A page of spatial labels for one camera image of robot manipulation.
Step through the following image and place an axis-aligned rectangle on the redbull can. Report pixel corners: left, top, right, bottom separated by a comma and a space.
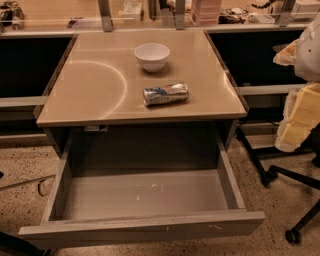
143, 83, 189, 106

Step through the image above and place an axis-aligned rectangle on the open top drawer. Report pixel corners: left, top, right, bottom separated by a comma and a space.
19, 126, 265, 249

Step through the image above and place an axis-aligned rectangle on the grey drawer cabinet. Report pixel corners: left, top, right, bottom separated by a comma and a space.
33, 29, 250, 158

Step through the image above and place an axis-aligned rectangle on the pink stacked box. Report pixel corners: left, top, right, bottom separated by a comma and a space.
190, 0, 222, 25

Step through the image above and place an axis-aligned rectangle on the metal shelf post middle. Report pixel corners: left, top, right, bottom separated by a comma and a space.
175, 0, 185, 30

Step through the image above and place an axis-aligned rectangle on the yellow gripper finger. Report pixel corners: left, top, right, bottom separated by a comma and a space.
275, 83, 320, 152
273, 40, 298, 66

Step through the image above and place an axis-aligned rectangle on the metal shelf post left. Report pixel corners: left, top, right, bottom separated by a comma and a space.
98, 0, 113, 32

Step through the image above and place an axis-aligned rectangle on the metal shelf post right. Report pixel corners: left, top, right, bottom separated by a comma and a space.
276, 0, 296, 27

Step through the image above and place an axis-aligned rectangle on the white bowl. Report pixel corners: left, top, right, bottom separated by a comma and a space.
134, 43, 170, 73

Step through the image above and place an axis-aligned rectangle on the black office chair base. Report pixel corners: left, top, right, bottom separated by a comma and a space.
236, 127, 320, 244

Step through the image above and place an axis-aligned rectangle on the metal shelf post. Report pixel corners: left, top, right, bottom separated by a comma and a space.
98, 0, 113, 32
276, 0, 296, 27
175, 0, 185, 30

